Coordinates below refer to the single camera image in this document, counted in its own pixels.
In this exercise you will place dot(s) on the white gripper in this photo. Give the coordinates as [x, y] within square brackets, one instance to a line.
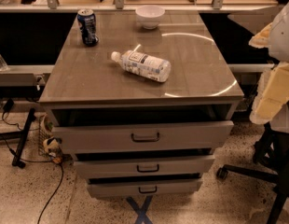
[282, 36]

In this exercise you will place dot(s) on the clear plastic water bottle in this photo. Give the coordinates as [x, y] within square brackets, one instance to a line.
[143, 65]

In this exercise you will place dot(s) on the top grey drawer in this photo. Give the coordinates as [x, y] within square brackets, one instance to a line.
[143, 137]

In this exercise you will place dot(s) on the grey drawer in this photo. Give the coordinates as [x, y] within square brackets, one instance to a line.
[143, 137]
[144, 188]
[141, 167]

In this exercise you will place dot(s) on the white bowl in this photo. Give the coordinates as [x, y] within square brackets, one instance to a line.
[149, 16]

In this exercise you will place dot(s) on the grey drawer cabinet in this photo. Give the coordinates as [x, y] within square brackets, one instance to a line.
[87, 88]

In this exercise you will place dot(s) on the bottom grey drawer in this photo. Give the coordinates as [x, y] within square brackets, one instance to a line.
[144, 188]

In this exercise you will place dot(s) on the blue soda can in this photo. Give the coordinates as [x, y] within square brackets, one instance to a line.
[87, 24]

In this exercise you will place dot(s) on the middle grey drawer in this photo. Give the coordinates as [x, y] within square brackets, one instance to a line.
[141, 167]

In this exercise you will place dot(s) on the clear plastic cup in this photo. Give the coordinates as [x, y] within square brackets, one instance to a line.
[3, 64]

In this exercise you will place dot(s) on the black stand leg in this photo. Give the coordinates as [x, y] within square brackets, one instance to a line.
[17, 162]

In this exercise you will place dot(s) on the wire basket with clutter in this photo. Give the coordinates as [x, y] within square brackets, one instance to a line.
[49, 144]

